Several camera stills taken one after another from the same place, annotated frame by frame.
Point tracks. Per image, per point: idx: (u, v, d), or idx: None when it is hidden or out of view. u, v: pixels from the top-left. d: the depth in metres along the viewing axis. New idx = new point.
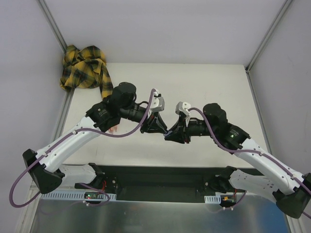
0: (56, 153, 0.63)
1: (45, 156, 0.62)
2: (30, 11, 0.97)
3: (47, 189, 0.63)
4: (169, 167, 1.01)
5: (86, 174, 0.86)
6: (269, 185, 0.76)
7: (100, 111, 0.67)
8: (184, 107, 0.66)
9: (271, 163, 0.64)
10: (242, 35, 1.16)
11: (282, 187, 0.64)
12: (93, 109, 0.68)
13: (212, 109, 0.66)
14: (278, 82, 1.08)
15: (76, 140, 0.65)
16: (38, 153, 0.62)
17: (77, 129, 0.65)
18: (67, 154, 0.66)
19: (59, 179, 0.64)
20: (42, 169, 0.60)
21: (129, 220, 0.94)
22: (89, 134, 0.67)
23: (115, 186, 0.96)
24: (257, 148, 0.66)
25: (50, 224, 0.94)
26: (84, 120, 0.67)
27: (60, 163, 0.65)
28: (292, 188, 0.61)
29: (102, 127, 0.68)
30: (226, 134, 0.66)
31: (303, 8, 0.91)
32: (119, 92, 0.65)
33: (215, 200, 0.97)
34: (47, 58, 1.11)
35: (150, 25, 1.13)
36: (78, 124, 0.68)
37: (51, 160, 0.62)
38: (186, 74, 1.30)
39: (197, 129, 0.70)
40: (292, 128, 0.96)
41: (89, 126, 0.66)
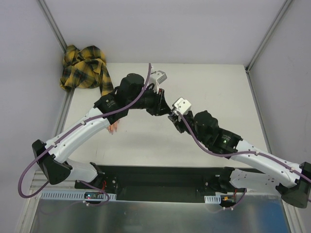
0: (65, 142, 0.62)
1: (55, 146, 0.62)
2: (31, 10, 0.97)
3: (56, 180, 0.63)
4: (169, 167, 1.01)
5: (89, 172, 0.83)
6: (270, 180, 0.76)
7: (108, 102, 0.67)
8: (178, 105, 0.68)
9: (269, 161, 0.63)
10: (242, 35, 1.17)
11: (284, 182, 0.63)
12: (100, 100, 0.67)
13: (204, 120, 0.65)
14: (278, 82, 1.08)
15: (84, 130, 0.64)
16: (47, 143, 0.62)
17: (86, 120, 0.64)
18: (77, 145, 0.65)
19: (67, 171, 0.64)
20: (51, 159, 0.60)
21: (129, 220, 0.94)
22: (98, 124, 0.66)
23: (115, 186, 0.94)
24: (251, 148, 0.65)
25: (50, 224, 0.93)
26: (92, 110, 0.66)
27: (69, 154, 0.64)
28: (293, 181, 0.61)
29: (111, 119, 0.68)
30: (219, 141, 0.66)
31: (302, 8, 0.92)
32: (128, 84, 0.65)
33: (215, 200, 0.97)
34: (47, 58, 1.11)
35: (150, 25, 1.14)
36: (87, 114, 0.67)
37: (60, 150, 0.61)
38: (186, 74, 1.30)
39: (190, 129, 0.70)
40: (292, 128, 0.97)
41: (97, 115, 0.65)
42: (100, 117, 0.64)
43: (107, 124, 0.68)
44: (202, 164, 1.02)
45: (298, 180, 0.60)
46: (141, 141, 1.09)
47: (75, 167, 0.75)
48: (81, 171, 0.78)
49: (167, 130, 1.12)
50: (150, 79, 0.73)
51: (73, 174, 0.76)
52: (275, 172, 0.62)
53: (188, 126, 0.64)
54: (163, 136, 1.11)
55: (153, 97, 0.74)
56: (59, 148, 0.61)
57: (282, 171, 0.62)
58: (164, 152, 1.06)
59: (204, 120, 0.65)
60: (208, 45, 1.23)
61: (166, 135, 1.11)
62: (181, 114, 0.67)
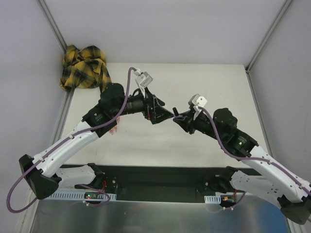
0: (53, 158, 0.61)
1: (42, 161, 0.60)
2: (31, 11, 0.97)
3: (43, 194, 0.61)
4: (169, 167, 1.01)
5: (85, 175, 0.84)
6: (273, 191, 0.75)
7: (96, 116, 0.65)
8: (197, 102, 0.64)
9: (280, 172, 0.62)
10: (242, 35, 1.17)
11: (289, 195, 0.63)
12: (89, 113, 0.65)
13: (223, 116, 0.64)
14: (278, 82, 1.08)
15: (73, 144, 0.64)
16: (34, 158, 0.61)
17: (75, 134, 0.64)
18: (65, 158, 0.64)
19: (56, 185, 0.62)
20: (38, 174, 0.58)
21: (129, 220, 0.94)
22: (86, 138, 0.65)
23: (115, 186, 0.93)
24: (266, 157, 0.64)
25: (50, 224, 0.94)
26: (80, 123, 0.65)
27: (57, 168, 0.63)
28: (300, 197, 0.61)
29: (99, 132, 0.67)
30: (233, 141, 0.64)
31: (302, 8, 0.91)
32: (107, 98, 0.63)
33: (215, 200, 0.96)
34: (47, 58, 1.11)
35: (151, 25, 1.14)
36: (75, 127, 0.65)
37: (48, 165, 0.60)
38: (186, 74, 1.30)
39: (203, 127, 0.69)
40: (292, 128, 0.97)
41: (85, 128, 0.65)
42: (88, 130, 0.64)
43: (95, 138, 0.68)
44: (202, 165, 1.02)
45: (305, 197, 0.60)
46: (141, 141, 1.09)
47: (66, 175, 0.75)
48: (75, 177, 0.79)
49: (167, 130, 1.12)
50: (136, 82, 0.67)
51: (64, 183, 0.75)
52: (284, 185, 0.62)
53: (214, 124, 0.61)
54: (163, 136, 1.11)
55: (141, 101, 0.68)
56: (46, 163, 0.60)
57: (290, 185, 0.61)
58: (164, 152, 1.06)
59: (223, 118, 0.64)
60: (208, 45, 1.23)
61: (166, 135, 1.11)
62: (203, 108, 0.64)
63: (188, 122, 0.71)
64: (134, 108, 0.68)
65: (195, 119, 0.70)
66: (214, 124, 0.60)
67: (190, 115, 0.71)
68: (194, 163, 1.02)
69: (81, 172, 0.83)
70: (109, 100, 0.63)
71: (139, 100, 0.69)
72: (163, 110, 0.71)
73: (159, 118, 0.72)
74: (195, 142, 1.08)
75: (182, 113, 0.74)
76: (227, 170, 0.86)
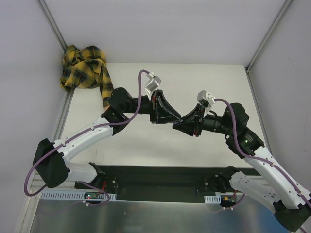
0: (74, 143, 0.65)
1: (63, 145, 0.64)
2: (31, 10, 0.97)
3: (52, 182, 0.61)
4: (170, 167, 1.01)
5: (87, 173, 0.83)
6: (271, 194, 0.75)
7: (114, 115, 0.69)
8: (208, 97, 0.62)
9: (281, 175, 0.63)
10: (241, 35, 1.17)
11: (285, 201, 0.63)
12: (107, 112, 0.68)
13: (236, 112, 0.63)
14: (278, 82, 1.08)
15: (94, 135, 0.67)
16: (56, 142, 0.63)
17: (95, 126, 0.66)
18: (83, 147, 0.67)
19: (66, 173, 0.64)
20: (60, 158, 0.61)
21: (129, 220, 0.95)
22: (105, 132, 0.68)
23: (116, 186, 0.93)
24: (269, 158, 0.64)
25: (50, 224, 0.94)
26: (99, 118, 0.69)
27: (74, 154, 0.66)
28: (297, 204, 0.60)
29: (114, 129, 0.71)
30: (240, 138, 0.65)
31: (302, 8, 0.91)
32: (116, 103, 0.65)
33: (215, 200, 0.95)
34: (47, 58, 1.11)
35: (151, 25, 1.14)
36: (95, 121, 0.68)
37: (69, 150, 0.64)
38: (187, 74, 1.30)
39: (212, 124, 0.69)
40: (292, 128, 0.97)
41: (104, 123, 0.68)
42: (107, 125, 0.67)
43: (110, 134, 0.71)
44: (202, 165, 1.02)
45: (302, 205, 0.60)
46: (141, 141, 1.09)
47: (73, 168, 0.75)
48: (79, 173, 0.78)
49: (167, 130, 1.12)
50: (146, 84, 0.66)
51: (71, 175, 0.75)
52: (283, 190, 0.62)
53: (233, 114, 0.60)
54: (163, 136, 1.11)
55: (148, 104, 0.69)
56: (68, 148, 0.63)
57: (289, 191, 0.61)
58: (165, 152, 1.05)
59: (235, 113, 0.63)
60: (208, 45, 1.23)
61: (166, 135, 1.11)
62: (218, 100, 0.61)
63: (199, 121, 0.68)
64: (143, 110, 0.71)
65: (204, 118, 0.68)
66: (233, 122, 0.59)
67: (199, 114, 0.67)
68: (194, 163, 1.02)
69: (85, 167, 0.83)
70: (116, 106, 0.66)
71: (147, 102, 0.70)
72: (167, 113, 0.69)
73: (161, 120, 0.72)
74: (195, 142, 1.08)
75: (183, 118, 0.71)
76: (229, 170, 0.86)
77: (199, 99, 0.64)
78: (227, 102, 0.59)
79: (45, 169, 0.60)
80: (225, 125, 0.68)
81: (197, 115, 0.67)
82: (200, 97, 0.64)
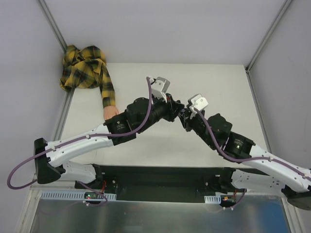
0: (64, 150, 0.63)
1: (53, 150, 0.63)
2: (31, 10, 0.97)
3: (43, 179, 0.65)
4: (167, 167, 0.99)
5: (86, 175, 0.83)
6: (275, 182, 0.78)
7: (118, 124, 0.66)
8: (194, 103, 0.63)
9: (282, 167, 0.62)
10: (241, 35, 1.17)
11: (294, 187, 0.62)
12: (112, 119, 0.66)
13: (219, 124, 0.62)
14: (278, 82, 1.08)
15: (87, 144, 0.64)
16: (48, 144, 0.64)
17: (92, 135, 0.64)
18: (75, 155, 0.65)
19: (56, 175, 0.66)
20: (45, 162, 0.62)
21: (129, 220, 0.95)
22: (101, 142, 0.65)
23: (116, 186, 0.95)
24: (265, 154, 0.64)
25: (50, 224, 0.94)
26: (100, 126, 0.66)
27: (64, 160, 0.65)
28: (306, 187, 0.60)
29: (115, 140, 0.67)
30: (231, 146, 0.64)
31: (302, 8, 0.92)
32: (132, 111, 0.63)
33: (215, 200, 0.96)
34: (47, 57, 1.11)
35: (151, 25, 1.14)
36: (95, 128, 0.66)
37: (57, 156, 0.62)
38: (187, 74, 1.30)
39: (197, 128, 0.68)
40: (292, 128, 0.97)
41: (104, 132, 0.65)
42: (105, 136, 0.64)
43: (110, 144, 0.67)
44: None
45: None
46: (141, 141, 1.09)
47: (70, 170, 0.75)
48: (78, 173, 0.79)
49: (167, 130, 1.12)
50: (153, 91, 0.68)
51: (66, 176, 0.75)
52: (288, 179, 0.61)
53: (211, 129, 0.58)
54: (163, 136, 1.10)
55: (164, 106, 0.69)
56: (56, 154, 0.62)
57: (295, 177, 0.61)
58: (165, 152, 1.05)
59: (217, 124, 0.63)
60: (209, 45, 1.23)
61: (166, 135, 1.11)
62: (199, 110, 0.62)
63: (185, 119, 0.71)
64: (160, 114, 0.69)
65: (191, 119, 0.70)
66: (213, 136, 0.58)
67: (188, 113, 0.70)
68: None
69: (85, 170, 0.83)
70: (133, 115, 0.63)
71: (162, 106, 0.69)
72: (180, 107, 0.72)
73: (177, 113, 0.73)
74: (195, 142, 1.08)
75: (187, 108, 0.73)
76: (226, 171, 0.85)
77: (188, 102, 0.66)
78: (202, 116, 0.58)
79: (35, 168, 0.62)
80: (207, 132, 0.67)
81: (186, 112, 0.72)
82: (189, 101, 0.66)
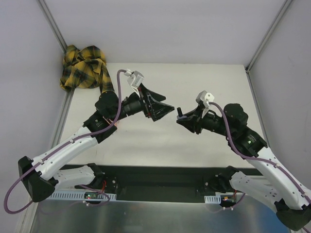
0: (52, 161, 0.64)
1: (42, 163, 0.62)
2: (31, 10, 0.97)
3: (39, 197, 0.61)
4: (165, 167, 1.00)
5: (83, 178, 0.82)
6: (271, 194, 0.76)
7: (97, 122, 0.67)
8: (206, 98, 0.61)
9: (284, 176, 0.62)
10: (241, 35, 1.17)
11: (288, 201, 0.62)
12: (90, 119, 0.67)
13: (234, 111, 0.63)
14: (278, 81, 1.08)
15: (73, 148, 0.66)
16: (33, 161, 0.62)
17: (75, 138, 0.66)
18: (64, 161, 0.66)
19: (51, 188, 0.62)
20: (37, 176, 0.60)
21: (129, 220, 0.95)
22: (86, 143, 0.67)
23: (116, 186, 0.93)
24: (273, 159, 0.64)
25: (50, 224, 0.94)
26: (81, 128, 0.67)
27: (55, 170, 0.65)
28: (301, 205, 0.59)
29: (99, 138, 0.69)
30: (242, 139, 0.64)
31: (302, 8, 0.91)
32: (101, 108, 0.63)
33: (215, 200, 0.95)
34: (47, 57, 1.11)
35: (151, 25, 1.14)
36: (76, 132, 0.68)
37: (47, 168, 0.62)
38: (187, 74, 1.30)
39: (210, 124, 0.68)
40: (292, 128, 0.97)
41: (86, 133, 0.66)
42: (88, 136, 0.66)
43: (95, 142, 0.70)
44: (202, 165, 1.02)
45: (306, 206, 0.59)
46: (141, 141, 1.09)
47: (63, 178, 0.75)
48: (74, 178, 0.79)
49: (167, 130, 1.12)
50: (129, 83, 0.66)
51: (62, 185, 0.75)
52: (286, 190, 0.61)
53: (225, 118, 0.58)
54: (163, 136, 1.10)
55: (139, 101, 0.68)
56: (45, 166, 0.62)
57: (293, 191, 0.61)
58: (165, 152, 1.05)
59: (233, 112, 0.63)
60: (208, 45, 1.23)
61: (166, 135, 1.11)
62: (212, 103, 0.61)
63: (198, 121, 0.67)
64: (133, 108, 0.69)
65: (202, 118, 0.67)
66: (226, 123, 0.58)
67: (198, 114, 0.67)
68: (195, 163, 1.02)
69: (80, 173, 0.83)
70: (103, 110, 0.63)
71: (137, 100, 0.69)
72: (161, 104, 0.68)
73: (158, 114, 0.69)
74: (195, 142, 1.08)
75: (185, 114, 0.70)
76: (228, 170, 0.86)
77: (198, 99, 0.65)
78: (219, 107, 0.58)
79: (27, 187, 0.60)
80: (222, 124, 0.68)
81: (195, 114, 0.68)
82: (199, 98, 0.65)
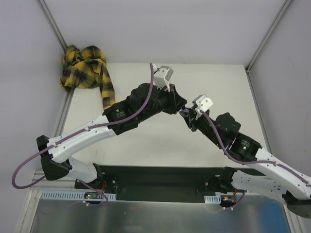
0: (65, 145, 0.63)
1: (55, 146, 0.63)
2: (31, 10, 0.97)
3: (52, 176, 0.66)
4: (167, 167, 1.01)
5: (88, 174, 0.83)
6: (276, 188, 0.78)
7: (118, 112, 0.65)
8: (200, 104, 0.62)
9: (286, 173, 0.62)
10: (241, 35, 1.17)
11: (296, 193, 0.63)
12: (111, 108, 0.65)
13: (226, 124, 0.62)
14: (278, 81, 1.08)
15: (86, 137, 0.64)
16: (49, 141, 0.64)
17: (91, 126, 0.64)
18: (77, 148, 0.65)
19: (65, 170, 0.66)
20: (48, 159, 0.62)
21: (129, 220, 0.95)
22: (101, 133, 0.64)
23: (115, 186, 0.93)
24: (271, 158, 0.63)
25: (50, 224, 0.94)
26: (99, 117, 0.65)
27: (68, 156, 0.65)
28: (308, 195, 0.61)
29: (117, 129, 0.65)
30: (237, 146, 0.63)
31: (303, 8, 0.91)
32: (137, 97, 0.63)
33: (215, 200, 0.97)
34: (47, 57, 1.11)
35: (151, 25, 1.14)
36: (94, 120, 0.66)
37: (59, 152, 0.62)
38: (187, 74, 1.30)
39: (203, 128, 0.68)
40: (292, 128, 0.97)
41: (104, 123, 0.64)
42: (105, 126, 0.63)
43: (112, 134, 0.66)
44: (202, 165, 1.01)
45: None
46: (141, 140, 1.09)
47: (76, 167, 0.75)
48: (82, 172, 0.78)
49: (167, 130, 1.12)
50: (157, 79, 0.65)
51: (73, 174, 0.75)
52: (292, 186, 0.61)
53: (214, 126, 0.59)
54: (163, 136, 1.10)
55: (168, 97, 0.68)
56: (57, 150, 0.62)
57: (299, 184, 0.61)
58: (165, 152, 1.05)
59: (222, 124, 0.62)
60: (208, 45, 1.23)
61: (166, 134, 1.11)
62: (204, 112, 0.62)
63: (190, 120, 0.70)
64: (160, 107, 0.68)
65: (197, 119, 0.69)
66: (216, 134, 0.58)
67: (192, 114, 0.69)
68: (194, 163, 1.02)
69: (87, 168, 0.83)
70: (138, 99, 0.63)
71: (164, 95, 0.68)
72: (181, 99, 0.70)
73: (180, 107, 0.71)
74: (195, 142, 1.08)
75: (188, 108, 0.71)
76: (227, 171, 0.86)
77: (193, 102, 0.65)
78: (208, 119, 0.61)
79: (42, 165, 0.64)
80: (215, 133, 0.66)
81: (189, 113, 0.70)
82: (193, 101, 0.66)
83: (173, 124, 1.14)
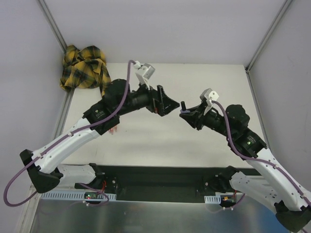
0: (52, 155, 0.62)
1: (40, 158, 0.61)
2: (31, 10, 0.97)
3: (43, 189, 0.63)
4: (167, 167, 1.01)
5: (85, 175, 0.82)
6: (271, 195, 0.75)
7: (97, 112, 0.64)
8: (211, 96, 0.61)
9: (284, 178, 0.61)
10: (241, 35, 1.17)
11: (287, 202, 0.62)
12: (90, 110, 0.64)
13: (236, 113, 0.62)
14: (278, 81, 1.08)
15: (71, 142, 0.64)
16: (33, 154, 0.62)
17: (74, 131, 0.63)
18: (64, 155, 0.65)
19: (56, 180, 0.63)
20: (36, 171, 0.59)
21: (129, 220, 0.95)
22: (86, 136, 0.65)
23: (115, 187, 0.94)
24: (272, 160, 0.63)
25: (50, 224, 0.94)
26: (80, 120, 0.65)
27: (57, 164, 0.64)
28: (299, 206, 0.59)
29: (100, 129, 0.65)
30: (242, 139, 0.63)
31: (302, 8, 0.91)
32: (111, 94, 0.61)
33: (215, 200, 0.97)
34: (47, 57, 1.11)
35: (151, 25, 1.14)
36: (75, 124, 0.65)
37: (46, 163, 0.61)
38: (187, 74, 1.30)
39: (211, 123, 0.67)
40: (292, 128, 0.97)
41: (86, 125, 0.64)
42: (87, 128, 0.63)
43: (96, 135, 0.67)
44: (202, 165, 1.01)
45: (304, 208, 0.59)
46: (141, 140, 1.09)
47: (68, 173, 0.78)
48: (76, 176, 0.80)
49: (167, 130, 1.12)
50: (138, 76, 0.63)
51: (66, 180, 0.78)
52: (285, 191, 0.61)
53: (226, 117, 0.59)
54: (163, 136, 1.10)
55: (147, 95, 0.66)
56: (44, 161, 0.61)
57: (292, 192, 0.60)
58: (165, 152, 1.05)
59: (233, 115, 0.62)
60: (208, 45, 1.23)
61: (166, 134, 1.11)
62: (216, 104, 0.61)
63: (198, 117, 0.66)
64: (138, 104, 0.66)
65: (204, 115, 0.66)
66: (227, 123, 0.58)
67: (200, 110, 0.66)
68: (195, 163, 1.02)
69: (83, 170, 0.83)
70: (112, 97, 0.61)
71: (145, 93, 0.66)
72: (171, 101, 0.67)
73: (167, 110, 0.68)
74: (195, 142, 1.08)
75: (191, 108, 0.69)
76: (229, 170, 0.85)
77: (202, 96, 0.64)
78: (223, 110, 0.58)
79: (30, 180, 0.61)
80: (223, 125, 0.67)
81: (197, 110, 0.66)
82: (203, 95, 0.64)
83: (173, 124, 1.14)
